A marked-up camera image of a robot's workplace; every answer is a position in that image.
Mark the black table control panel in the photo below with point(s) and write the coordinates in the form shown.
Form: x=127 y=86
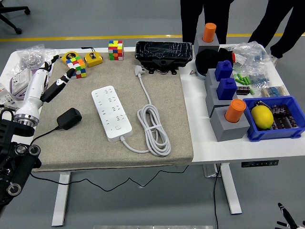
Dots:
x=259 y=163

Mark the grey-brown mat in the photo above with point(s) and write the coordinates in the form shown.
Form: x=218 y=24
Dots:
x=171 y=100

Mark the dark brown capacitor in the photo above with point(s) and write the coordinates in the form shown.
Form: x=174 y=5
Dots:
x=243 y=90
x=291 y=121
x=281 y=109
x=280 y=122

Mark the blue block peg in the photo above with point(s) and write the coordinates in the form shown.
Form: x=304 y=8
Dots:
x=224 y=70
x=226 y=89

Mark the black plug adapter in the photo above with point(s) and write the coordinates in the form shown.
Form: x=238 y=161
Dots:
x=69 y=119

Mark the black office chair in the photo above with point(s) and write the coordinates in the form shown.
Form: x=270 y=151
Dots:
x=18 y=30

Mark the white round dish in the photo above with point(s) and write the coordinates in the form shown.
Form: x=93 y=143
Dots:
x=201 y=75

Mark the small metal clip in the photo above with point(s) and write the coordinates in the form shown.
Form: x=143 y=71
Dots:
x=192 y=72

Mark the white label card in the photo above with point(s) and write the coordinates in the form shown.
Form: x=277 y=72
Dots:
x=240 y=59

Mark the clear bag of resistors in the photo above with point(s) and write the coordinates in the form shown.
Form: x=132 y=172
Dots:
x=259 y=78
x=255 y=51
x=274 y=91

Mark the white power strip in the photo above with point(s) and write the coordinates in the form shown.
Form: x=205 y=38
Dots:
x=112 y=114

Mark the person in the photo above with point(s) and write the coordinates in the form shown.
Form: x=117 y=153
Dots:
x=274 y=21
x=190 y=19

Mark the grey under-table control box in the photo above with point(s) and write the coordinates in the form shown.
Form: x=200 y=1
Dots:
x=209 y=170

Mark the clear bag of screws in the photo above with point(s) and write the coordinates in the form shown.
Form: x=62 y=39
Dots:
x=31 y=58

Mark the yellow lemon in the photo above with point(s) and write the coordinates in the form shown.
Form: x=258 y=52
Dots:
x=262 y=118

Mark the blue plastic bin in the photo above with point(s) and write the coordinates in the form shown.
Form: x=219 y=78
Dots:
x=274 y=134

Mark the white circuit breaker modules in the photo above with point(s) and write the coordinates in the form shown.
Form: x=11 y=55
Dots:
x=6 y=97

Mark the grey block with hole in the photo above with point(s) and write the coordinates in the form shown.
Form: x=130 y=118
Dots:
x=209 y=46
x=214 y=102
x=230 y=130
x=210 y=77

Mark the colourful puzzle cube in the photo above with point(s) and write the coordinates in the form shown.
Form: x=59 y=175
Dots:
x=116 y=50
x=79 y=65

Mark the purple tray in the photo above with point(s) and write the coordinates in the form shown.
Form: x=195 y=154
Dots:
x=16 y=96

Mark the white socket box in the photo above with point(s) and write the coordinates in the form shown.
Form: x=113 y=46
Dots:
x=20 y=81

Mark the orange cylinder peg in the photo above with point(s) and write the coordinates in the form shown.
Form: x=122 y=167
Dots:
x=235 y=111
x=209 y=32

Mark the round yellow tape measure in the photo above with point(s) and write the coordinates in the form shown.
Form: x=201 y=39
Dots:
x=69 y=56

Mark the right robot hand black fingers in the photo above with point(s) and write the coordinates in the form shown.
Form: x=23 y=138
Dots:
x=286 y=214

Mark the white table leg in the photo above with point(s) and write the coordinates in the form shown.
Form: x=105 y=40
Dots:
x=232 y=195
x=59 y=202

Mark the black cloth bundle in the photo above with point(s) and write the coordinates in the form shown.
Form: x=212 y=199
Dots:
x=209 y=59

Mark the black plastic device housing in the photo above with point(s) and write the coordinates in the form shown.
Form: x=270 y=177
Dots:
x=163 y=51

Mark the red round cap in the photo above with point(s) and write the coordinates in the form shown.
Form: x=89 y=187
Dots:
x=234 y=57

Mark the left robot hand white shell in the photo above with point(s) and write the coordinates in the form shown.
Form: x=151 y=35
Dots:
x=34 y=93

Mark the square yellow tape measure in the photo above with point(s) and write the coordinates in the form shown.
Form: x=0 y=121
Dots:
x=93 y=59

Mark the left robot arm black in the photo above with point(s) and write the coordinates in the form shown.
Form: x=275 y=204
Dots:
x=9 y=128

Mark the small black object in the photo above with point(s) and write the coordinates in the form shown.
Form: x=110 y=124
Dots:
x=259 y=103

